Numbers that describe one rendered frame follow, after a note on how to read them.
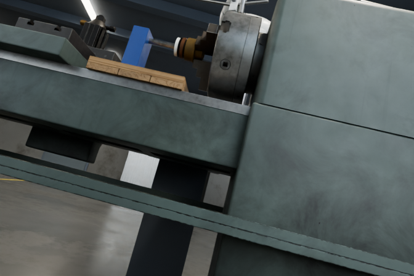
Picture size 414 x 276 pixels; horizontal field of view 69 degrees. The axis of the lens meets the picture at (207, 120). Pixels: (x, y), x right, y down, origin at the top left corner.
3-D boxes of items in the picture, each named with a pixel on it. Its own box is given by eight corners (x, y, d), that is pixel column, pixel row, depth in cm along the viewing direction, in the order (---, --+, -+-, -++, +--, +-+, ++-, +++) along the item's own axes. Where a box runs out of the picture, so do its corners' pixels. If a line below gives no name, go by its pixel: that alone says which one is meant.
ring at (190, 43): (207, 47, 116) (184, 42, 117) (206, 34, 107) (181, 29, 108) (201, 69, 114) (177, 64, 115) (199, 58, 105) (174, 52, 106)
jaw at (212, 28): (228, 46, 108) (231, 22, 98) (225, 57, 106) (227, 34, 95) (198, 40, 109) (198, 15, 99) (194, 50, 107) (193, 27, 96)
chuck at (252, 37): (239, 114, 122) (255, 42, 127) (245, 91, 91) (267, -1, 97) (230, 111, 122) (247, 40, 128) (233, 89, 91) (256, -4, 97)
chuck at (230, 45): (230, 111, 122) (247, 40, 128) (233, 89, 91) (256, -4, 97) (209, 106, 123) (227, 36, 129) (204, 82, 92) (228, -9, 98)
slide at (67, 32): (114, 90, 133) (117, 81, 134) (68, 41, 91) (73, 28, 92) (76, 81, 134) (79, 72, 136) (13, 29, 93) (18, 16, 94)
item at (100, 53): (119, 74, 124) (122, 63, 125) (111, 63, 114) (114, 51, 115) (72, 63, 126) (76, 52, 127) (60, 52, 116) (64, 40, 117)
